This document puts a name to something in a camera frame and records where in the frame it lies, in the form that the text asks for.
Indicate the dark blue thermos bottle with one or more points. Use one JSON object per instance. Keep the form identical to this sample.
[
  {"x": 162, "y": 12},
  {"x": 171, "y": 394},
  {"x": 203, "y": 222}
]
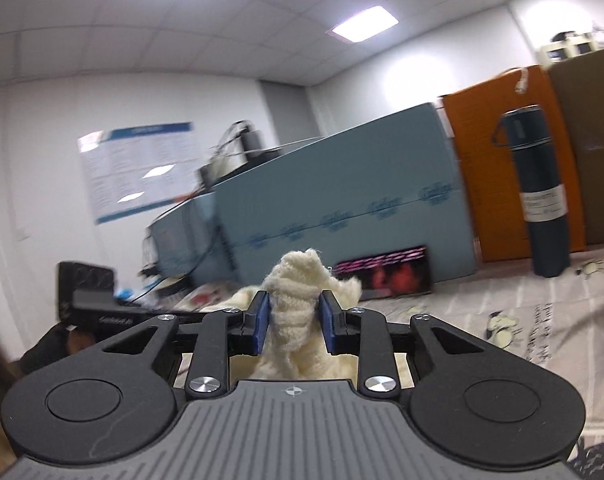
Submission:
[{"x": 542, "y": 180}]

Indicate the brown cardboard board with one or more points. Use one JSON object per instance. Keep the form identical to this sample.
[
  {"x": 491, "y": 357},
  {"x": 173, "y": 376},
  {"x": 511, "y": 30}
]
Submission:
[{"x": 594, "y": 150}]

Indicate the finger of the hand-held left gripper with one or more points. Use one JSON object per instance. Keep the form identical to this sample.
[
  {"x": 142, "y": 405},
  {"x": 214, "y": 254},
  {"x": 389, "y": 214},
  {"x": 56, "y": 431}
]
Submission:
[{"x": 149, "y": 316}]

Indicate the person's left hand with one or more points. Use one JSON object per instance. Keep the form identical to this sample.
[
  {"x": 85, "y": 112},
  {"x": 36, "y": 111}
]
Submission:
[{"x": 79, "y": 342}]

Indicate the cartoon printed blanket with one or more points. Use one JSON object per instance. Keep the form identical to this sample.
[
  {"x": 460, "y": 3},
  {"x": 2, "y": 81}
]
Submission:
[{"x": 507, "y": 320}]

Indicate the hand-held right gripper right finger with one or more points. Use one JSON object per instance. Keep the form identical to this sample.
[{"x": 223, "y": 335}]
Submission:
[{"x": 327, "y": 329}]

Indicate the square ceiling light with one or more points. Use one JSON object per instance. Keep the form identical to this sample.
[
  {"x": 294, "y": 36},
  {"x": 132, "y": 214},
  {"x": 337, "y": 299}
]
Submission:
[{"x": 366, "y": 24}]

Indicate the cream knit sweater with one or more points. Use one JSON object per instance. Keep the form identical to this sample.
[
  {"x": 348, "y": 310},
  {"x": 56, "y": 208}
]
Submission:
[{"x": 294, "y": 305}]

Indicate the white rack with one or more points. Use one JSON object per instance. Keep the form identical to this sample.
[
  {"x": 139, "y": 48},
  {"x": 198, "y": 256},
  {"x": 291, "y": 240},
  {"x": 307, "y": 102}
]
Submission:
[{"x": 572, "y": 47}]

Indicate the wall poster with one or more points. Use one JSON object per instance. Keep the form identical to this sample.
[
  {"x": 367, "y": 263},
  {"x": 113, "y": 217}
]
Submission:
[{"x": 136, "y": 170}]

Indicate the orange cardboard board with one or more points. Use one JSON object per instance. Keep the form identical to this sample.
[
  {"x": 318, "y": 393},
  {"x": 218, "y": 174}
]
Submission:
[{"x": 482, "y": 170}]

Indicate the dark patterned cloth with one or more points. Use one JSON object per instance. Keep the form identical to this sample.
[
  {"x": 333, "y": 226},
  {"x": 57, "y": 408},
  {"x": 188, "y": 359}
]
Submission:
[{"x": 599, "y": 462}]

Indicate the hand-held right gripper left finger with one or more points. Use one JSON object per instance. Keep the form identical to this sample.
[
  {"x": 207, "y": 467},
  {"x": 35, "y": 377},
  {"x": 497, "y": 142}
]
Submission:
[{"x": 261, "y": 329}]

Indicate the dark pink picture card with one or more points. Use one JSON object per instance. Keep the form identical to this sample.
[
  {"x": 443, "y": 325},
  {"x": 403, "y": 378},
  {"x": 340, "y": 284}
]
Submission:
[{"x": 387, "y": 272}]

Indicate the light blue cardboard box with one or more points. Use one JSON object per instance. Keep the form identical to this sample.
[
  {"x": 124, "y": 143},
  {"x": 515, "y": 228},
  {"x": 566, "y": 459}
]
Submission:
[{"x": 342, "y": 180}]

